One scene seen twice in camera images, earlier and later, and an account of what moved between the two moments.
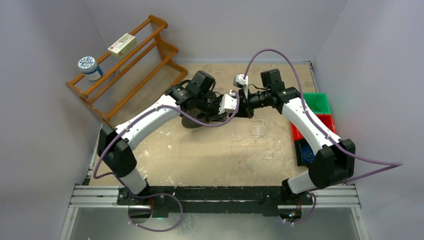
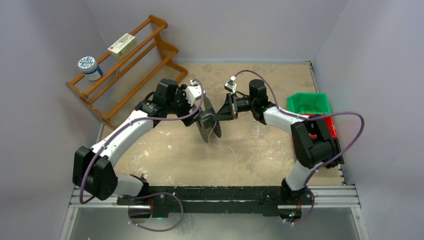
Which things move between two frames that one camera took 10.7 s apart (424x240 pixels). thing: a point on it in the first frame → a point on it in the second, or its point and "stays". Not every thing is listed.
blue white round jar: x=88 y=66 stays
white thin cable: x=257 y=129 → x=219 y=146
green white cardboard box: x=123 y=45 stays
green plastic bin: x=318 y=102 stays
